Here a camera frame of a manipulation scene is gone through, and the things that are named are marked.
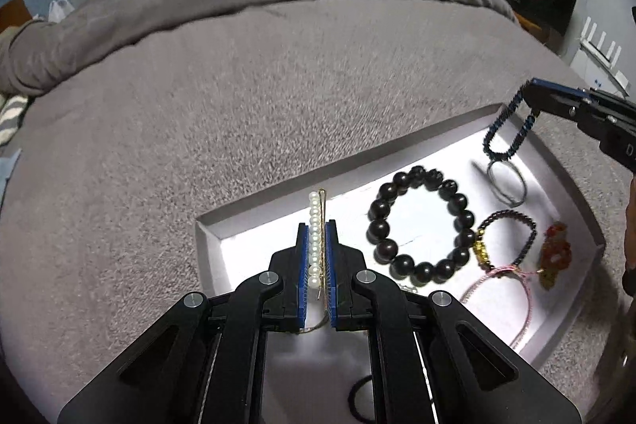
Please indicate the red gold jewelry piece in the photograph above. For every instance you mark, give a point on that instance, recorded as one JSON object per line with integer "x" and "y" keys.
{"x": 555, "y": 255}

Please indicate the pearl hair pin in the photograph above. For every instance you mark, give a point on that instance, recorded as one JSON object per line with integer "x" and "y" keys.
{"x": 315, "y": 264}

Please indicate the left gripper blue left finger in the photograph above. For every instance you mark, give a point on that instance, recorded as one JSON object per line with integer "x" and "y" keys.
{"x": 203, "y": 360}

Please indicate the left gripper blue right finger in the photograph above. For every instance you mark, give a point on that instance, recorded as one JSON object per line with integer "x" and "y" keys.
{"x": 432, "y": 360}

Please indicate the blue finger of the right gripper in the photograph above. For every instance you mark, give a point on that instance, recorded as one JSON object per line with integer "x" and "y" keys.
{"x": 559, "y": 100}

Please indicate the wooden headboard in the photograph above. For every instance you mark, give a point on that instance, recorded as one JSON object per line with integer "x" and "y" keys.
{"x": 14, "y": 13}

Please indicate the white router with antennas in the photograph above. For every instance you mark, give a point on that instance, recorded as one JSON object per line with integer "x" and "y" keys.
{"x": 596, "y": 61}

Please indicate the striped grey white pillow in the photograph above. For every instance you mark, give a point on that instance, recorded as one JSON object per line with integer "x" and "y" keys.
{"x": 13, "y": 109}

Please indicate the silver twisted bangle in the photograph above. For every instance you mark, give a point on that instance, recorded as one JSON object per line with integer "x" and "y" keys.
{"x": 507, "y": 183}

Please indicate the grey bed blanket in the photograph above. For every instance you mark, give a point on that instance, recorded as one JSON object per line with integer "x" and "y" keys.
{"x": 116, "y": 163}

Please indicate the dark small-bead bracelet gold charm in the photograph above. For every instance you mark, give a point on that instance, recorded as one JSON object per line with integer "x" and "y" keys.
{"x": 506, "y": 236}

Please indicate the blue sheet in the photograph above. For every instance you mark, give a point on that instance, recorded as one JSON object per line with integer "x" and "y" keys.
{"x": 7, "y": 166}

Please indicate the wooden tv stand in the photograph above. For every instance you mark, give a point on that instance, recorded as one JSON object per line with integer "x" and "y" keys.
{"x": 542, "y": 32}

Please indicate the person right hand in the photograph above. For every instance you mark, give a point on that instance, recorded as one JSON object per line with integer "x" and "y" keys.
{"x": 628, "y": 277}

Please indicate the white plastic bag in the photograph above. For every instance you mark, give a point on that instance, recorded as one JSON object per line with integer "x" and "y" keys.
{"x": 58, "y": 10}

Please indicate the grey cardboard tray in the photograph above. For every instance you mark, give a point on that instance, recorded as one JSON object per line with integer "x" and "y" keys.
{"x": 412, "y": 207}

